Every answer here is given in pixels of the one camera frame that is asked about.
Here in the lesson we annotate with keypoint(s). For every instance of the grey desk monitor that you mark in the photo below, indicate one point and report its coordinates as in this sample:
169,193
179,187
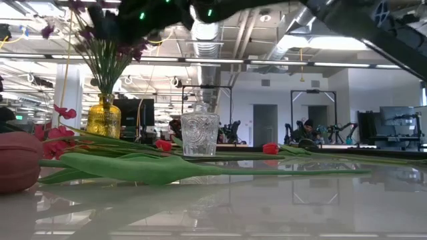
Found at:
397,116

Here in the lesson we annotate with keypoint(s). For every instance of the silver ventilation duct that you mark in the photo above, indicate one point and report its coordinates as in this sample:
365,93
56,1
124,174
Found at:
206,50

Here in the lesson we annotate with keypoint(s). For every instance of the purple artificial flower bunch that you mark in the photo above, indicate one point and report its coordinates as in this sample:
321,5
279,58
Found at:
107,73

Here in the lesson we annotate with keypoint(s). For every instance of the green exit sign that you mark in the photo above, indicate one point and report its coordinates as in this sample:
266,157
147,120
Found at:
19,117

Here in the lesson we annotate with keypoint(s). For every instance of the grey door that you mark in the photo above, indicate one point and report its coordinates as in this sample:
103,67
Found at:
265,125
318,116

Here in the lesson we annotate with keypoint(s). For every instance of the white square column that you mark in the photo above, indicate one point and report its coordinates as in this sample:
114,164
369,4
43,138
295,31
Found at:
73,86

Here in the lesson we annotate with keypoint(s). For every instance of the dark red artificial tulip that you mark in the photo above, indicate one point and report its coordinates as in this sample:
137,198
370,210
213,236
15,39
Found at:
20,160

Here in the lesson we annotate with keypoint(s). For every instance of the yellow glass vase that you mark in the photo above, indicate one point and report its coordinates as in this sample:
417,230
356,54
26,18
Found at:
104,120

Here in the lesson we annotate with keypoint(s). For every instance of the black monitor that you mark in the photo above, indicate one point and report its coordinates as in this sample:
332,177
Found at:
133,115

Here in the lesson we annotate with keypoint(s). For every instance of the person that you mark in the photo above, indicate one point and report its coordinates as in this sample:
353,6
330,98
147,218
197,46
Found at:
305,131

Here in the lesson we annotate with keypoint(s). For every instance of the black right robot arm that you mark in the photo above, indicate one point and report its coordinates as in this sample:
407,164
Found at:
350,16

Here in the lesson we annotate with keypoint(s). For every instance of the clear patterned glass vase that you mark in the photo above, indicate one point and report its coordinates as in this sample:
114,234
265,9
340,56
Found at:
200,133

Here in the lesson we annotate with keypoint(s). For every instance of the black aluminium table frame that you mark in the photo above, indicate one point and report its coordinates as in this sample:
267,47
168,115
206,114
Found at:
367,152

